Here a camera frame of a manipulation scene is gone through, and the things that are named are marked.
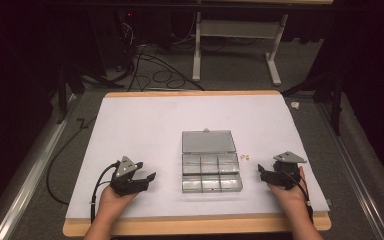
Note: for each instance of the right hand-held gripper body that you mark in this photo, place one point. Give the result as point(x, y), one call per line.
point(287, 173)

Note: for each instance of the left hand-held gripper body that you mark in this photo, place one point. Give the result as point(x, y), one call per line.
point(124, 180)

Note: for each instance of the clear plastic compartment box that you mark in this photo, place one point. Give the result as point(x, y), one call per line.
point(210, 166)

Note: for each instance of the person's right hand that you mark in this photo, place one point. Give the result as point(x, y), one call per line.
point(288, 197)

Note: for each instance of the person's left hand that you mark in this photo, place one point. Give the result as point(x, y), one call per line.
point(113, 201)

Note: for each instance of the white paper sheet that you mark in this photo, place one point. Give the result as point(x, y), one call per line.
point(146, 133)

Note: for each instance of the small grey table clip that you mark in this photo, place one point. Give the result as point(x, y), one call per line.
point(329, 202)

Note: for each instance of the wooden table board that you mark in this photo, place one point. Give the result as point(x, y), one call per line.
point(186, 228)

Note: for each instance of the small white floor scrap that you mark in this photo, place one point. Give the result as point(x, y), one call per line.
point(295, 105)

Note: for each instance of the black stand legs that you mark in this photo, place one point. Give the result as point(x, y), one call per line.
point(70, 83)
point(336, 100)

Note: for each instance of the dark computer tower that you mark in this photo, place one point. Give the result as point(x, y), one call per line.
point(113, 36)

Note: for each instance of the metal floor rail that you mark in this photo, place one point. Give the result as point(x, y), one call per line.
point(356, 173)
point(23, 186)

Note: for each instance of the white metal desk frame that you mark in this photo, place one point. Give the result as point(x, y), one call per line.
point(236, 29)

